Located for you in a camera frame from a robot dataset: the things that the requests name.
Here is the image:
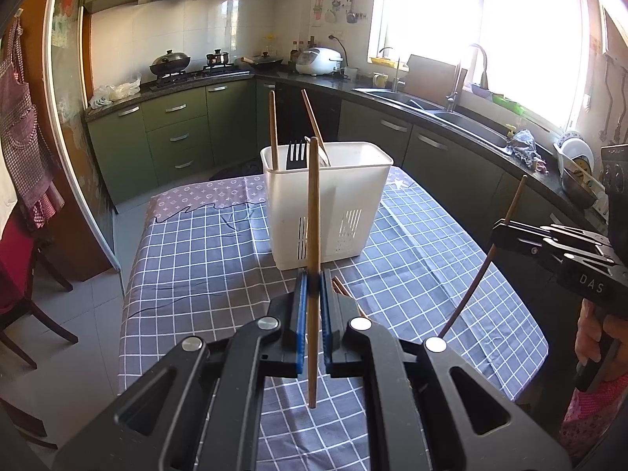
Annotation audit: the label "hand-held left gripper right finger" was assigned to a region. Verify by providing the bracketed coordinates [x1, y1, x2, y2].
[319, 269, 572, 471]

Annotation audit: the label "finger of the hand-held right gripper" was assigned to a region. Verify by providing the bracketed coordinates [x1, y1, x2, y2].
[492, 234, 566, 264]
[492, 218, 610, 249]

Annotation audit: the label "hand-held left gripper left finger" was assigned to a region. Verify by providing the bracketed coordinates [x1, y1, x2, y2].
[54, 270, 311, 471]

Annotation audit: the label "row of wooden chopsticks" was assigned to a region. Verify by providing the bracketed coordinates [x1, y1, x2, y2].
[332, 276, 366, 317]

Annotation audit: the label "brown wooden chopstick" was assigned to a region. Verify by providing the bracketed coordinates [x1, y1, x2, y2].
[438, 175, 528, 339]
[300, 89, 332, 166]
[268, 91, 280, 172]
[305, 137, 322, 409]

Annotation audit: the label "white plastic utensil holder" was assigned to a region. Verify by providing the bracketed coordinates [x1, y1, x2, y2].
[260, 141, 394, 272]

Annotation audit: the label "black plastic fork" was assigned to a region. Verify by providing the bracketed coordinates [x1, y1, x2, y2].
[286, 141, 307, 170]

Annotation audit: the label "clear plastic spoon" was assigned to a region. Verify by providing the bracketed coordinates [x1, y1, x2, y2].
[304, 136, 330, 166]

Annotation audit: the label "person's right hand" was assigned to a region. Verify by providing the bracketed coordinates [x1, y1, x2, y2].
[574, 299, 628, 381]

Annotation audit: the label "steel bowl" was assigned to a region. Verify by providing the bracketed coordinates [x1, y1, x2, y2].
[562, 167, 599, 208]

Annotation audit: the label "crumpled grey rag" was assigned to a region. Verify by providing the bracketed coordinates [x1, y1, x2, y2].
[505, 128, 548, 173]

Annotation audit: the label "white plate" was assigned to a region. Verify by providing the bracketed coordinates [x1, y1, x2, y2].
[559, 131, 597, 172]

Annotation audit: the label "green lower cabinets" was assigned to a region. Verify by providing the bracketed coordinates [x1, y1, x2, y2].
[86, 78, 609, 276]

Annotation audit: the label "blue checked tablecloth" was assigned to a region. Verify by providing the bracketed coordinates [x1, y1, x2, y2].
[119, 166, 549, 471]

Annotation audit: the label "steel double sink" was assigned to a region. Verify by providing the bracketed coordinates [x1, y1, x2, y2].
[353, 86, 513, 150]

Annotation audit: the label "green plastic containers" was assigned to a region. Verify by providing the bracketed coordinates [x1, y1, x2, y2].
[471, 83, 526, 115]

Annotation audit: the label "tall gooseneck faucet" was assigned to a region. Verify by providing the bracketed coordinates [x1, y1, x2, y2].
[445, 43, 489, 113]

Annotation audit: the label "wooden cutting board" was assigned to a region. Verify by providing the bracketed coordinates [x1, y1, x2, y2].
[406, 54, 462, 99]

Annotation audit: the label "short steel faucet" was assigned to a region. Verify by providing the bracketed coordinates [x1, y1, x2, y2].
[378, 46, 408, 93]

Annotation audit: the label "kitchen window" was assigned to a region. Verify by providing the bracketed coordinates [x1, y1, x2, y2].
[368, 0, 590, 131]

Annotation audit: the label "black kitchen countertop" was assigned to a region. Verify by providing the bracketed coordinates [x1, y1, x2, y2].
[84, 66, 609, 236]

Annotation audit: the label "white rice cooker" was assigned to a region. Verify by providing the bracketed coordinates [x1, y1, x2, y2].
[295, 47, 344, 77]

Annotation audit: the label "frying pan with lid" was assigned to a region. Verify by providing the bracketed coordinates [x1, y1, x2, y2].
[234, 50, 284, 68]

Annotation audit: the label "black gas stove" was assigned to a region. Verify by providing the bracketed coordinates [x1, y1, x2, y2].
[147, 66, 251, 90]

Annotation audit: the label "red wooden chair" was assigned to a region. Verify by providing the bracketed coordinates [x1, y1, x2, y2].
[0, 201, 79, 369]

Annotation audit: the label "black wok with lid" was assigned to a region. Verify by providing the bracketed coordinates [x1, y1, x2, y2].
[150, 49, 192, 77]

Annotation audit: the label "white plastic bags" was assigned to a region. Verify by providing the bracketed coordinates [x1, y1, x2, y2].
[89, 73, 142, 109]

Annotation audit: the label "checked apron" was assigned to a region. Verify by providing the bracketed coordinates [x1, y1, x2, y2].
[0, 10, 67, 229]

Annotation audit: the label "glass sliding door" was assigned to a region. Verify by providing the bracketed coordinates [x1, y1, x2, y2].
[42, 0, 123, 270]

